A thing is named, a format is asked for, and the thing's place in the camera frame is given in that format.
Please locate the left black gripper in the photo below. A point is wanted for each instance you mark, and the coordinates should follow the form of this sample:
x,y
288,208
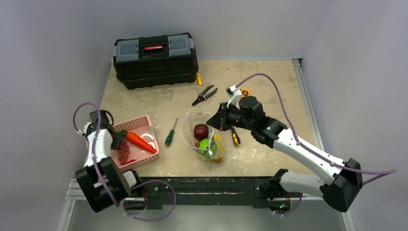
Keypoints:
x,y
115,144

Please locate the orange tape measure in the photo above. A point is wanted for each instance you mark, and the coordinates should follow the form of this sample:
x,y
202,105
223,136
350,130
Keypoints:
x,y
245,93

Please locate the red toy chili pepper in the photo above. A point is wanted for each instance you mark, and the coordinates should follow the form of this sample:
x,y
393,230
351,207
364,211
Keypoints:
x,y
128,162

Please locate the yellow handled tool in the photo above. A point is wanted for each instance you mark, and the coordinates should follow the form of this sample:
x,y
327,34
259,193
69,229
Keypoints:
x,y
199,80

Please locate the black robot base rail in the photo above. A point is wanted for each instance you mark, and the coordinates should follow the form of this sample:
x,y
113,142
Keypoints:
x,y
256,192

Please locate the pink toy grape bunch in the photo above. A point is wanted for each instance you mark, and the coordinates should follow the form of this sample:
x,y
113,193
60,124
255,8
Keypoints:
x,y
123,152

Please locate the orange toy carrot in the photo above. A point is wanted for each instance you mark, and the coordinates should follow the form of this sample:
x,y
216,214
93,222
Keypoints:
x,y
139,142

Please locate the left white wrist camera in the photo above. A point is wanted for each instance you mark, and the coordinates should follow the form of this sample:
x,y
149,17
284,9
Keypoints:
x,y
84,130

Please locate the pink perforated plastic basket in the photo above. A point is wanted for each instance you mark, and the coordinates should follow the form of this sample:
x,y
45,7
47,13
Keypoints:
x,y
142,127

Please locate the yellow black handled screwdriver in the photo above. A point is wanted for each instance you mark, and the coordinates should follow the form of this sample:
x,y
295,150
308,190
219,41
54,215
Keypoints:
x,y
235,137

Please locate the black handled pliers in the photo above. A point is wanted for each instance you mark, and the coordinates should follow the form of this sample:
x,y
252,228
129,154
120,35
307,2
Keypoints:
x,y
205,95

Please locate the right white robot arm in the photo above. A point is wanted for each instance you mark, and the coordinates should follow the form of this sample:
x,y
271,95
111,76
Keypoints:
x,y
335,180

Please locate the clear zip top bag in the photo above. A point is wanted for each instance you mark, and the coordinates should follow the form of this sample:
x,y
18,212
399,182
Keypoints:
x,y
193,118

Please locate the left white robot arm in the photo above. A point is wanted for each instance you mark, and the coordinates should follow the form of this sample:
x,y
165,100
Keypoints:
x,y
100,179

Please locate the green handled screwdriver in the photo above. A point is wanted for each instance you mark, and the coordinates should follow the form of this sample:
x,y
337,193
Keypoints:
x,y
169,138

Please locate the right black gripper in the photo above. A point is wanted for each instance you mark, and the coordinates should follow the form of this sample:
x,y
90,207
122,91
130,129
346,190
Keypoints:
x,y
223,114

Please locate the black plastic toolbox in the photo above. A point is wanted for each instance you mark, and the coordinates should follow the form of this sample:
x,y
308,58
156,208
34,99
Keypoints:
x,y
153,61

